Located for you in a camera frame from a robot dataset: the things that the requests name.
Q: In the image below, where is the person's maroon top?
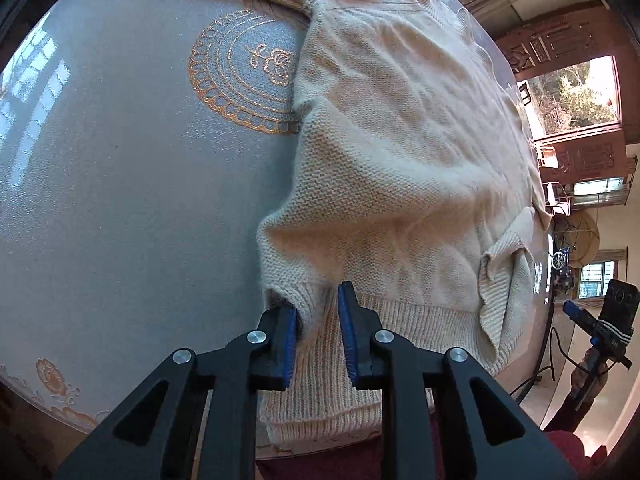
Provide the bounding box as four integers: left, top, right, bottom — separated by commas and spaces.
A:
255, 425, 608, 480

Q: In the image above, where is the beige knit sweater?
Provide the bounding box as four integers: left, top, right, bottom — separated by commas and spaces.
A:
79, 0, 555, 448

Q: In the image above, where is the round woven tray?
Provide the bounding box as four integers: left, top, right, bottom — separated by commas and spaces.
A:
552, 208, 601, 267

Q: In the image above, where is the small barred window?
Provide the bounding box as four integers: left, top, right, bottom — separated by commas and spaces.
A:
577, 260, 626, 301

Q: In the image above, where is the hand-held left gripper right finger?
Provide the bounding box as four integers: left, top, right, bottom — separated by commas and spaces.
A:
336, 281, 581, 480

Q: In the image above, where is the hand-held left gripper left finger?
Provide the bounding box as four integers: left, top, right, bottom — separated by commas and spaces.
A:
52, 305, 301, 480

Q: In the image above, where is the carved wooden door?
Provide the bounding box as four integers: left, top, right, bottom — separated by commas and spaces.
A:
492, 2, 632, 186

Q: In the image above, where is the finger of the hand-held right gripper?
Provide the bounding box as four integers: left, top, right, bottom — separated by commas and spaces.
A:
562, 300, 603, 341

